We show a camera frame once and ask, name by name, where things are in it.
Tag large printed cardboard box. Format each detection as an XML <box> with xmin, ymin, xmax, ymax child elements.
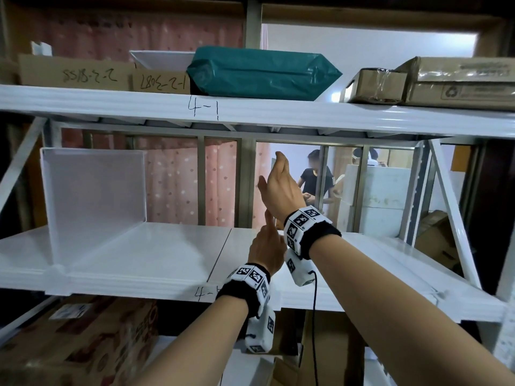
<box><xmin>394</xmin><ymin>56</ymin><xmax>515</xmax><ymax>112</ymax></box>

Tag plain brown cardboard box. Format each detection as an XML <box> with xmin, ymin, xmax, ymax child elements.
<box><xmin>273</xmin><ymin>309</ymin><xmax>367</xmax><ymax>386</ymax></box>

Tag small handwritten cardboard box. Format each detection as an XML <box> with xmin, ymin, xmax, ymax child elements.
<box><xmin>131</xmin><ymin>70</ymin><xmax>192</xmax><ymax>95</ymax></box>

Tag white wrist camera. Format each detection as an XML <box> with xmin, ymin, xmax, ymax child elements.
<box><xmin>283</xmin><ymin>249</ymin><xmax>317</xmax><ymax>287</ymax></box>
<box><xmin>244</xmin><ymin>305</ymin><xmax>276</xmax><ymax>354</ymax></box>

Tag white metal shelving rack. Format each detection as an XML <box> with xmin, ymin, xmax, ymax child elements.
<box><xmin>0</xmin><ymin>0</ymin><xmax>515</xmax><ymax>386</ymax></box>

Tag wide handwritten cardboard box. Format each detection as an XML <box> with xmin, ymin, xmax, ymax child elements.
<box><xmin>18</xmin><ymin>54</ymin><xmax>136</xmax><ymax>92</ymax></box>

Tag person's left hand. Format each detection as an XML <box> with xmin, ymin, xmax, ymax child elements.
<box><xmin>247</xmin><ymin>209</ymin><xmax>289</xmax><ymax>278</ymax></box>

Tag person's right forearm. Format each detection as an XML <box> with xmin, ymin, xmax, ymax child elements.
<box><xmin>310</xmin><ymin>235</ymin><xmax>515</xmax><ymax>386</ymax></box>

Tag small taped cardboard box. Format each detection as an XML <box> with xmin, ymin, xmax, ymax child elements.
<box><xmin>340</xmin><ymin>68</ymin><xmax>409</xmax><ymax>105</ymax></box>

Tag person's left forearm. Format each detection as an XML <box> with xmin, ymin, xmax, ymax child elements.
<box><xmin>135</xmin><ymin>295</ymin><xmax>250</xmax><ymax>386</ymax></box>

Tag black camera cable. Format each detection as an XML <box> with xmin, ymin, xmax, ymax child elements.
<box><xmin>307</xmin><ymin>270</ymin><xmax>321</xmax><ymax>386</ymax></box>

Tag black wristband with markers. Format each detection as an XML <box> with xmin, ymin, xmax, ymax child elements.
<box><xmin>216</xmin><ymin>263</ymin><xmax>271</xmax><ymax>318</ymax></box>
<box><xmin>283</xmin><ymin>205</ymin><xmax>343</xmax><ymax>260</ymax></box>

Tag red printed cardboard box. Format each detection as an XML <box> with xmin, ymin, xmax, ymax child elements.
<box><xmin>0</xmin><ymin>295</ymin><xmax>160</xmax><ymax>386</ymax></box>

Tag steel framed glass partition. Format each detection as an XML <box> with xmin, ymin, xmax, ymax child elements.
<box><xmin>48</xmin><ymin>120</ymin><xmax>427</xmax><ymax>242</ymax></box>

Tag pink dotted curtain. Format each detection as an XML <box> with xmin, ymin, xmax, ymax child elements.
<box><xmin>40</xmin><ymin>8</ymin><xmax>274</xmax><ymax>229</ymax></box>

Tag person's right hand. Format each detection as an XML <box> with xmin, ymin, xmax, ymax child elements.
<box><xmin>257</xmin><ymin>151</ymin><xmax>307</xmax><ymax>226</ymax></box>

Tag green plastic package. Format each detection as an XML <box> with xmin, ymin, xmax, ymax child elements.
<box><xmin>186</xmin><ymin>46</ymin><xmax>343</xmax><ymax>102</ymax></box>

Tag leaning brown cardboard box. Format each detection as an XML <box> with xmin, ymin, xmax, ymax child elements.
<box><xmin>414</xmin><ymin>211</ymin><xmax>464</xmax><ymax>274</ymax></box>

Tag white foam boxes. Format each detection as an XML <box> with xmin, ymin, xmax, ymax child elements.
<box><xmin>337</xmin><ymin>164</ymin><xmax>413</xmax><ymax>239</ymax></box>

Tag dark wooden frame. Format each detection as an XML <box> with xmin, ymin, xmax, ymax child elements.
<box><xmin>466</xmin><ymin>140</ymin><xmax>515</xmax><ymax>294</ymax></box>

